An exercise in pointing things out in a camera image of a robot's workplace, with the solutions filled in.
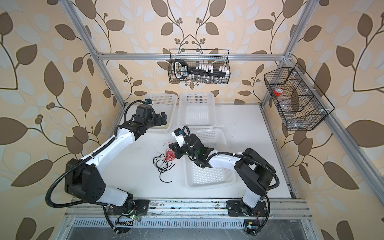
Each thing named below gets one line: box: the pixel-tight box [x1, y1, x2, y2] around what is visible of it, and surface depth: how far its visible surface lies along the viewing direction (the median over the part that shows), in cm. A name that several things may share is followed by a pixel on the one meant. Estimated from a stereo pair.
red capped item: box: [274, 88, 284, 96], surface depth 84 cm
